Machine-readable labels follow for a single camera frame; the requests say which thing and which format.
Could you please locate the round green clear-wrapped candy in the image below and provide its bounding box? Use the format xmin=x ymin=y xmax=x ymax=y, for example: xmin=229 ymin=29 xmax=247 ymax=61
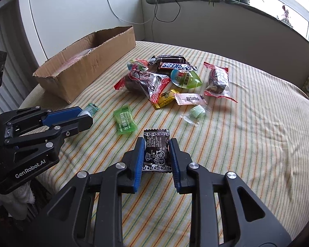
xmin=180 ymin=105 xmax=211 ymax=126

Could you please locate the small red clear snack packet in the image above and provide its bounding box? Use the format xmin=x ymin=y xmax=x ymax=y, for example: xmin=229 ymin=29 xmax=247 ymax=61
xmin=203 ymin=62 xmax=238 ymax=103

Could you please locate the pink white candy packet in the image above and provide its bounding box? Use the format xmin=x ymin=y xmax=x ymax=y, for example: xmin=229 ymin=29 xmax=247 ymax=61
xmin=174 ymin=92 xmax=208 ymax=106

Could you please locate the white cloth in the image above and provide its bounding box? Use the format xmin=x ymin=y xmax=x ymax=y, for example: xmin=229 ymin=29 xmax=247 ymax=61
xmin=0 ymin=183 xmax=36 ymax=219

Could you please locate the brown cardboard box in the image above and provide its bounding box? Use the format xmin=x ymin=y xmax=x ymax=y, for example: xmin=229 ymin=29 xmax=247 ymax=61
xmin=33 ymin=26 xmax=136 ymax=104

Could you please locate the yellow red candy packet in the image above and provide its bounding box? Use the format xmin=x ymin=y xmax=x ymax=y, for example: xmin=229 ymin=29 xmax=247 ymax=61
xmin=152 ymin=89 xmax=180 ymax=109

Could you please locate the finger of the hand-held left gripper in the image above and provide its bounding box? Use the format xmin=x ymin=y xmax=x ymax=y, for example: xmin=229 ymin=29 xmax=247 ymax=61
xmin=5 ymin=115 xmax=94 ymax=157
xmin=0 ymin=106 xmax=83 ymax=134

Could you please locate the brown chocolate bar blue label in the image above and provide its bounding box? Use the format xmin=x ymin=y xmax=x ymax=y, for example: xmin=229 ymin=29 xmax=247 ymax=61
xmin=157 ymin=62 xmax=197 ymax=76

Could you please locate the black cable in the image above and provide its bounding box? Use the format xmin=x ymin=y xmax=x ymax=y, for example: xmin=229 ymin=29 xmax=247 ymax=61
xmin=154 ymin=0 xmax=182 ymax=23

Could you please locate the dark ribbed cloth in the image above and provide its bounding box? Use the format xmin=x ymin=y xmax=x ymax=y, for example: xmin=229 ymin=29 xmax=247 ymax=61
xmin=5 ymin=177 xmax=57 ymax=224

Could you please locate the colourful small candy packet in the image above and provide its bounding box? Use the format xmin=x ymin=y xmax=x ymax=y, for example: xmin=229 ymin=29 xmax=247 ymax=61
xmin=127 ymin=59 xmax=150 ymax=71

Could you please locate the small figurine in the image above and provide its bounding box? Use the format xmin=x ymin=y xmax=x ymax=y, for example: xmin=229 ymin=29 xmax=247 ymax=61
xmin=281 ymin=4 xmax=291 ymax=22

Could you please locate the striped bed sheet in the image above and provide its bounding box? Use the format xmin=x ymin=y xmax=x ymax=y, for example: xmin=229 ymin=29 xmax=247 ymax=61
xmin=18 ymin=41 xmax=309 ymax=247

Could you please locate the green jelly cup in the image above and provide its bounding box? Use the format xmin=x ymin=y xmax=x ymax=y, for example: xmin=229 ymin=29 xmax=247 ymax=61
xmin=170 ymin=69 xmax=203 ymax=88

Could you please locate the green candy packet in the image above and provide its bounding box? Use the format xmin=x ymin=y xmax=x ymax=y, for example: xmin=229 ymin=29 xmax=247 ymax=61
xmin=113 ymin=105 xmax=137 ymax=135

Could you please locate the brown chocolate bar white print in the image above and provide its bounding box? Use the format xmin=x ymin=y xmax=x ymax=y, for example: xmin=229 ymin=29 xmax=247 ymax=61
xmin=148 ymin=55 xmax=190 ymax=66

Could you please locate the white ribbed radiator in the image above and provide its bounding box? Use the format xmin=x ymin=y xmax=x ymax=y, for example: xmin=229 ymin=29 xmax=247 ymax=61
xmin=0 ymin=0 xmax=45 ymax=114

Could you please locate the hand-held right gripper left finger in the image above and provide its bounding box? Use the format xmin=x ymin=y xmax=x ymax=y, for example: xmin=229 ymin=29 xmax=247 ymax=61
xmin=28 ymin=136 xmax=146 ymax=247

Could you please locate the black candy packet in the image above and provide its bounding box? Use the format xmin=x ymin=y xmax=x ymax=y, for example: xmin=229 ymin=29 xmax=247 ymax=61
xmin=142 ymin=128 xmax=172 ymax=173

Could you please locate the white cable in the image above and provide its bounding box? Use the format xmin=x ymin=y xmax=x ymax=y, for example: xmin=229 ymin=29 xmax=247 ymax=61
xmin=103 ymin=0 xmax=155 ymax=42

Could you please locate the large red clear snack packet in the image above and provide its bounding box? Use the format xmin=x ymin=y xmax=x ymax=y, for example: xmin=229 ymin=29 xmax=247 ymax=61
xmin=114 ymin=70 xmax=173 ymax=103

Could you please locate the small green clear-wrapped candy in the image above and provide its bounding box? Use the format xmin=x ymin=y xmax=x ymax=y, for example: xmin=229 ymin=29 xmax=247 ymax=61
xmin=77 ymin=103 xmax=101 ymax=117

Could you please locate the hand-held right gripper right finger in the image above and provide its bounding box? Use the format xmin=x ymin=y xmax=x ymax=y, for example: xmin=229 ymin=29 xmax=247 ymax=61
xmin=169 ymin=137 xmax=292 ymax=247

